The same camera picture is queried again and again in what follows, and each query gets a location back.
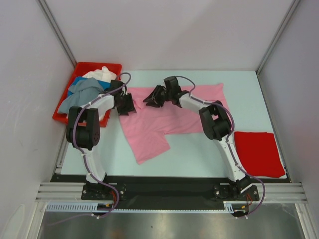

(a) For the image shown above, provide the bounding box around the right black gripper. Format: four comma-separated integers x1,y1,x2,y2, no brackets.
144,85,172,108

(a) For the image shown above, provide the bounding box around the pink t shirt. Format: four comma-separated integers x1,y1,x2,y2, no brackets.
118,83,229,165

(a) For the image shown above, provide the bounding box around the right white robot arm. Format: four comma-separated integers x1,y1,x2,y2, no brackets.
143,76,252,200

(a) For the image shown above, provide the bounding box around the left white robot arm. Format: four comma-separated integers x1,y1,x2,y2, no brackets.
66,80,136,200

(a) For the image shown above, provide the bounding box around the white t shirt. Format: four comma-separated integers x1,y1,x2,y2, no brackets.
83,66,117,83

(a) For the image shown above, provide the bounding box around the grey t shirt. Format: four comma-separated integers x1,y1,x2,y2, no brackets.
57,78,104,114

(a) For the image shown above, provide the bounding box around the red plastic bin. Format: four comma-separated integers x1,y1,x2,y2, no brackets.
52,62,122,124

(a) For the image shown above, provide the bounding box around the red folded t shirt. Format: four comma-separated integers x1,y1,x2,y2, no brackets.
234,131,286,178

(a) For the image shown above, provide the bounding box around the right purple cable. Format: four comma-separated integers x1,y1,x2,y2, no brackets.
175,76,266,219

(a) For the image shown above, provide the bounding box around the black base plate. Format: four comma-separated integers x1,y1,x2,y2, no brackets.
49,174,291,210

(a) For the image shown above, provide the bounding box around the left aluminium corner post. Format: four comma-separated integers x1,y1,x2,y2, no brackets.
36,0,77,68

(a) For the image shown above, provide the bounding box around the aluminium corner post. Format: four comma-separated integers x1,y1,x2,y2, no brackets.
255,0,303,77
36,0,77,68

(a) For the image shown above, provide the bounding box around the left slotted cable duct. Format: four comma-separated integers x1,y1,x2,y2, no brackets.
46,202,113,213

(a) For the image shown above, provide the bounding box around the slotted cable duct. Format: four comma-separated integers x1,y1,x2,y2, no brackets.
46,202,113,213
224,201,249,213

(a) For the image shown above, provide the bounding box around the right slotted cable duct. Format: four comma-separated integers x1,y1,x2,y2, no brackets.
224,201,249,213

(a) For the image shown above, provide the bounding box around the aluminium frame rail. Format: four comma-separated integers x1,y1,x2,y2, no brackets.
35,182,308,204

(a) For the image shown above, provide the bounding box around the right aluminium corner post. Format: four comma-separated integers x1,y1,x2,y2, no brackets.
255,0,303,77

